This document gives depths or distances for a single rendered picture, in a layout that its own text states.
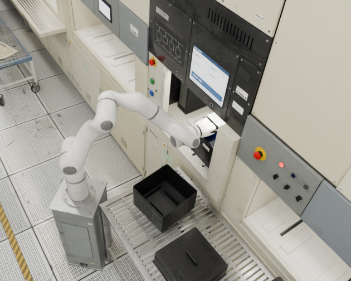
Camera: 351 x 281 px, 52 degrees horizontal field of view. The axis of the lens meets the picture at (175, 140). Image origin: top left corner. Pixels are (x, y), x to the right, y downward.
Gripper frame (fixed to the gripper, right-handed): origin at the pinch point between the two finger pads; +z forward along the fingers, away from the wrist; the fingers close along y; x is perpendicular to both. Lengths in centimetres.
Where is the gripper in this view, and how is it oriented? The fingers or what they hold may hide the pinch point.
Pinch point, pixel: (218, 121)
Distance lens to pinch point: 208.6
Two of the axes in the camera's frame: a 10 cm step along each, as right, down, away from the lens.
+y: 5.6, 6.3, -5.3
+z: 8.2, -3.6, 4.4
